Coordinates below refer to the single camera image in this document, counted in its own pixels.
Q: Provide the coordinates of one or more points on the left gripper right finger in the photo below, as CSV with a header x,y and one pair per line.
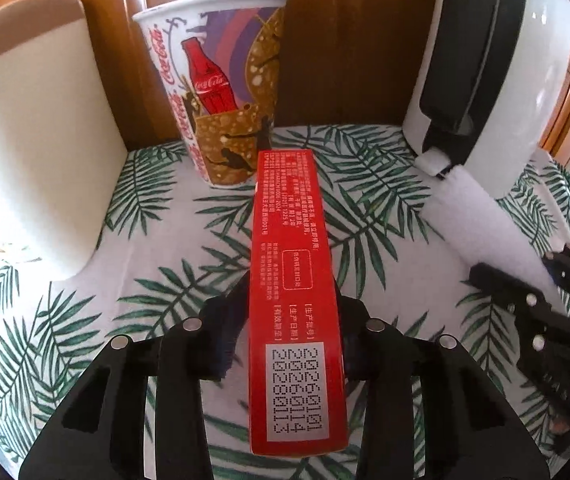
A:
x,y
353,317

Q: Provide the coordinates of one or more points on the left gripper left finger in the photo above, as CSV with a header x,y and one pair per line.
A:
x,y
224,317

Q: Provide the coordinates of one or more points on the white fluffy cloth strip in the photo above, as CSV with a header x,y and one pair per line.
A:
x,y
475,229

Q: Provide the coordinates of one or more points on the red cardboard box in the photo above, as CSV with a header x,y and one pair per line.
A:
x,y
296,382

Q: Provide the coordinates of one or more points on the white electric kettle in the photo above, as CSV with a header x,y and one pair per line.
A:
x,y
491,75

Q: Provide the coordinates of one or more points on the cream tissue canister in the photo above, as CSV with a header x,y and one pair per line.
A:
x,y
61,152

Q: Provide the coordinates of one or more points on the Coca-Cola paper cup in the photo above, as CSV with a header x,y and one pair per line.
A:
x,y
219,64

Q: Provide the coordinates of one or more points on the wooden wardrobe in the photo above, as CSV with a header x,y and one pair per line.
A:
x,y
342,62

